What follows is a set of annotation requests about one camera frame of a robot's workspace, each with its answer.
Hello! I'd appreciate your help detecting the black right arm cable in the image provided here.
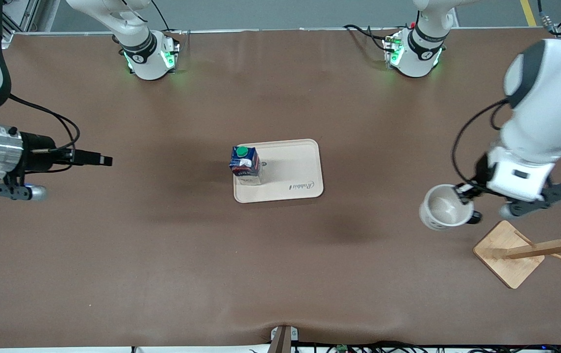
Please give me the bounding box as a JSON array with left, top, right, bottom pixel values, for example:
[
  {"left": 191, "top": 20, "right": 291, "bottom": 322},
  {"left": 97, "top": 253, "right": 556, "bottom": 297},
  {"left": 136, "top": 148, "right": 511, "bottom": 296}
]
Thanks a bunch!
[{"left": 8, "top": 95, "right": 81, "bottom": 173}]

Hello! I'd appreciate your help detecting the beige plastic serving tray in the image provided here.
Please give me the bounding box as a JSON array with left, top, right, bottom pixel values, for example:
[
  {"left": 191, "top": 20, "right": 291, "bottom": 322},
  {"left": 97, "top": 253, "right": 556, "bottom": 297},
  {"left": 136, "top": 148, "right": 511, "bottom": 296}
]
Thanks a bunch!
[{"left": 233, "top": 139, "right": 324, "bottom": 204}]

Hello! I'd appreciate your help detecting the wooden cup hanging rack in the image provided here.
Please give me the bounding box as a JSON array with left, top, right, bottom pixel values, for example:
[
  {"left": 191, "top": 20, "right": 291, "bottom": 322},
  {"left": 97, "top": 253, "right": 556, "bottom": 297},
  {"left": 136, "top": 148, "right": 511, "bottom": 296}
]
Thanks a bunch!
[{"left": 473, "top": 217, "right": 561, "bottom": 290}]

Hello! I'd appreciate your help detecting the black left base cable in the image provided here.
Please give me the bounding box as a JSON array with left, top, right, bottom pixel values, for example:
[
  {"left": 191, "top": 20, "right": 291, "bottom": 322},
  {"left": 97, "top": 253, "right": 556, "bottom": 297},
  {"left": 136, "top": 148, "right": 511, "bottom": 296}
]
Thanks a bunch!
[{"left": 343, "top": 24, "right": 390, "bottom": 52}]

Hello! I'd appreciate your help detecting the white smiley mug black handle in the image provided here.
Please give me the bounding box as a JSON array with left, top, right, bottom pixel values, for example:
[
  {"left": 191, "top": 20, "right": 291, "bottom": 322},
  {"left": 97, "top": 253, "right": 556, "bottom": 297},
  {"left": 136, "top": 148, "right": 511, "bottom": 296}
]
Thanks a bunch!
[{"left": 418, "top": 184, "right": 483, "bottom": 232}]

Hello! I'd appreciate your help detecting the blue milk carton green cap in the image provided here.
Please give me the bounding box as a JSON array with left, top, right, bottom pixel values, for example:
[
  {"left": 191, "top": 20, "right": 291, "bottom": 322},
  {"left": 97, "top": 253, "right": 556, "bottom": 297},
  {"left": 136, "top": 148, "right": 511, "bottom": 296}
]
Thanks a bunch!
[{"left": 229, "top": 146, "right": 263, "bottom": 186}]

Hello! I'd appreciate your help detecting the black right base cable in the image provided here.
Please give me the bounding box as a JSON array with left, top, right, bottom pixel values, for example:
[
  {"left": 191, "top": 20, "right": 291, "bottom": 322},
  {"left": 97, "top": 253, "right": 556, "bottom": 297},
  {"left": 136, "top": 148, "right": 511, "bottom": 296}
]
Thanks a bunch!
[{"left": 149, "top": 0, "right": 184, "bottom": 36}]

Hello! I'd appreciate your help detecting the metal table edge bracket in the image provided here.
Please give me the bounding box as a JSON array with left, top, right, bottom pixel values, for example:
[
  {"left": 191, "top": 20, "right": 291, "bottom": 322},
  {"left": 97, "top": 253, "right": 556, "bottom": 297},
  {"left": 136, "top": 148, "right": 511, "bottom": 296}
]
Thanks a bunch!
[{"left": 270, "top": 325, "right": 300, "bottom": 353}]

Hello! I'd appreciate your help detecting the black base cable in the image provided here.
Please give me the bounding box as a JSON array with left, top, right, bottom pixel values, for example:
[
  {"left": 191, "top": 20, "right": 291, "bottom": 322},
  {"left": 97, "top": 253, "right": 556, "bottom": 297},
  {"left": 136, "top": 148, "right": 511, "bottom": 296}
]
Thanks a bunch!
[
  {"left": 149, "top": 0, "right": 184, "bottom": 36},
  {"left": 343, "top": 24, "right": 390, "bottom": 52}
]

